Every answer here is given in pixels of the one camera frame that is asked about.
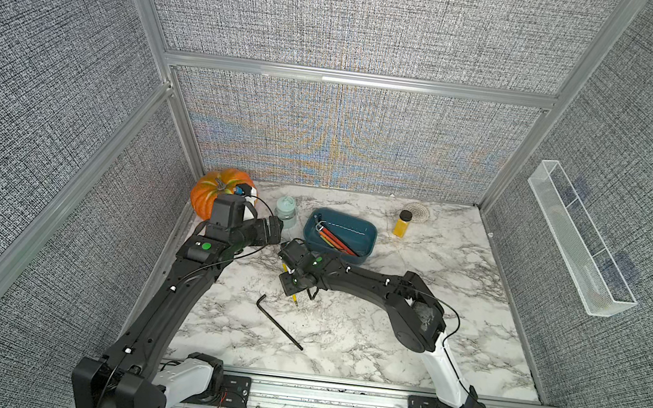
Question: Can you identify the mint green lidded jar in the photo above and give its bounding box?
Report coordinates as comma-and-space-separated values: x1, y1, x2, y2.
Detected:
275, 195, 298, 230

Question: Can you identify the yellow sleeved hex key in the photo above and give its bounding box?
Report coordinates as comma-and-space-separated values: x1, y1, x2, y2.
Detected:
279, 263, 303, 305

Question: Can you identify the yellow bottle black cap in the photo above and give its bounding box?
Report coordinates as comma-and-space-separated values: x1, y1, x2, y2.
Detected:
393, 209, 413, 238

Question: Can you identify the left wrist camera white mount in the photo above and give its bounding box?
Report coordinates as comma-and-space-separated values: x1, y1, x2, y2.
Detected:
232, 182, 258, 209

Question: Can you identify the orange sleeved hex key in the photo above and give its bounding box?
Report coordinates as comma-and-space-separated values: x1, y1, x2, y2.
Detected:
316, 223, 349, 253

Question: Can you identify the lime green sleeved hex key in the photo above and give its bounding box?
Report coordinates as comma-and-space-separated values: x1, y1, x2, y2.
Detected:
318, 233, 338, 250

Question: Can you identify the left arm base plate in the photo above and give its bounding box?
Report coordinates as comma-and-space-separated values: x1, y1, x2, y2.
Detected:
184, 375, 252, 408

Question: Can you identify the clear acrylic wall shelf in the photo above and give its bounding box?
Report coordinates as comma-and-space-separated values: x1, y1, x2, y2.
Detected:
528, 159, 637, 318

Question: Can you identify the orange pumpkin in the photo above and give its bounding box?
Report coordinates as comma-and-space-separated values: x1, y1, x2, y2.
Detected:
190, 168, 258, 221

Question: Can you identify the teal storage box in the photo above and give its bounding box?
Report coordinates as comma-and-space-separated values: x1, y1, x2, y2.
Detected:
302, 207, 378, 265

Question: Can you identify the black hex key front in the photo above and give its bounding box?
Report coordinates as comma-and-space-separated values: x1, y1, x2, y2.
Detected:
251, 293, 311, 352

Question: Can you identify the red sleeved hex key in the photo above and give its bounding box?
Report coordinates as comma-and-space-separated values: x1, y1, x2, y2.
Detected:
316, 223, 358, 257

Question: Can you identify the long black hex key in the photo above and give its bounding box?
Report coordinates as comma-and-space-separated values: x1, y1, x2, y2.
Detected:
315, 215, 350, 250

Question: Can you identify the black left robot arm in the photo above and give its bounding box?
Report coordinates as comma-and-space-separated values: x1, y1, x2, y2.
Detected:
71, 194, 283, 408

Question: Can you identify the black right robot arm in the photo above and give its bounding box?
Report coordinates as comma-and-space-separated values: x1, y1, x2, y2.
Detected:
278, 239, 486, 408

